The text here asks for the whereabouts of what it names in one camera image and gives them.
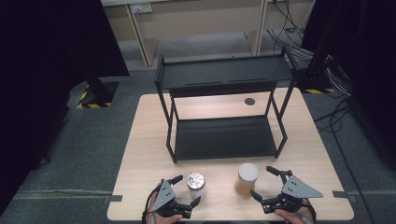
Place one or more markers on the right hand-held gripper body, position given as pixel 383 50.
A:
pixel 295 189

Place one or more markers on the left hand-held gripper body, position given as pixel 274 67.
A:
pixel 164 194

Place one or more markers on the glass jar with silver lid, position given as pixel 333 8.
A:
pixel 196 183

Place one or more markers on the brown jar with white lid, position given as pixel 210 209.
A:
pixel 247 179

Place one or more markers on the black metal two-tier rack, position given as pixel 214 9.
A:
pixel 224 137

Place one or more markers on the person's left hand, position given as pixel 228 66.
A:
pixel 155 217

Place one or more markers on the person's right hand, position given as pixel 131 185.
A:
pixel 295 217

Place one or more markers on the grey floor tape piece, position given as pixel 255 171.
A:
pixel 112 199
pixel 342 195

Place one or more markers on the dark round table grommet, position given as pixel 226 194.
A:
pixel 249 101

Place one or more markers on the black stand with striped base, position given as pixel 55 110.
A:
pixel 99 93
pixel 314 77

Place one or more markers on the black curtain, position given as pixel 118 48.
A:
pixel 37 77
pixel 373 62

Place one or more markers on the beige wooden shelving unit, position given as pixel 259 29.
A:
pixel 202 25

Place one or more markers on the white wall socket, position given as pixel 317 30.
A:
pixel 141 8

